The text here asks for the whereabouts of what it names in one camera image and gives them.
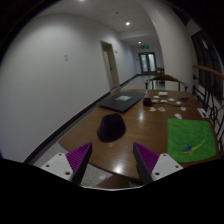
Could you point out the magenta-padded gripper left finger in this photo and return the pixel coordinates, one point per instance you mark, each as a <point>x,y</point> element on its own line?
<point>63,165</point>

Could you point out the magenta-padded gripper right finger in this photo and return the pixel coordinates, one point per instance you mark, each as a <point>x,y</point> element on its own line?
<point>160,166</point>

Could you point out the black computer mouse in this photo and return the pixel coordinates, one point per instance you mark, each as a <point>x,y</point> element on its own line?
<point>111,128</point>

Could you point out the green mouse pad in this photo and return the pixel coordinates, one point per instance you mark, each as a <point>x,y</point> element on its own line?
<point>188,138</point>

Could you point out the white round sticker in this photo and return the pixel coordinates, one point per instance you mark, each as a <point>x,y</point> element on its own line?
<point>178,116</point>

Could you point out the beige paper sticker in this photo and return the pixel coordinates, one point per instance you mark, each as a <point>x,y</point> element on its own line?
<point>161,109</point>
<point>152,109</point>

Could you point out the red and white sticker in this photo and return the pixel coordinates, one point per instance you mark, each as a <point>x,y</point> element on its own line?
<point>183,108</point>

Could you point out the small white sticker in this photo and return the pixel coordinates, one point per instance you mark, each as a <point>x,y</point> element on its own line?
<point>163,101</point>
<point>156,97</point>
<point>171,99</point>
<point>155,100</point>

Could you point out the small black box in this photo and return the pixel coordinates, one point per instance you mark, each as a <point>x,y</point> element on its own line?
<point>147,102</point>

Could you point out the small white box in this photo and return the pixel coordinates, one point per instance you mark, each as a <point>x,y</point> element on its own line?
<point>163,93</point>

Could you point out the black closed laptop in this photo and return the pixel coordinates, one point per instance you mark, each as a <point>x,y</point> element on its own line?
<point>116,103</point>

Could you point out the wooden armchair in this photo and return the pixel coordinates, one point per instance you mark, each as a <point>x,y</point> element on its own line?
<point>166,78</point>
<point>160,70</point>

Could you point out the glass double door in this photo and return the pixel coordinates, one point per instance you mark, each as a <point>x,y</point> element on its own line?
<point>147,63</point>

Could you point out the black railing with wooden handrail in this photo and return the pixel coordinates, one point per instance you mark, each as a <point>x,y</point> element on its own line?
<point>205,69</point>

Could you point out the pale wooden side door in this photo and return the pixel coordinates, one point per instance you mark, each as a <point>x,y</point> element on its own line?
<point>108,66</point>

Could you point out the dark framed window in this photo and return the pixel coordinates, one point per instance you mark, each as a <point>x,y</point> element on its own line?
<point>206,56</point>

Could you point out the green exit sign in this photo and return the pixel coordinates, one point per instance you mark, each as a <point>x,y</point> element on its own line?
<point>144,47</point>

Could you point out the white wall switch plate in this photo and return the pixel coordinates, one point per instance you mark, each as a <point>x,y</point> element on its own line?
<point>66,57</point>

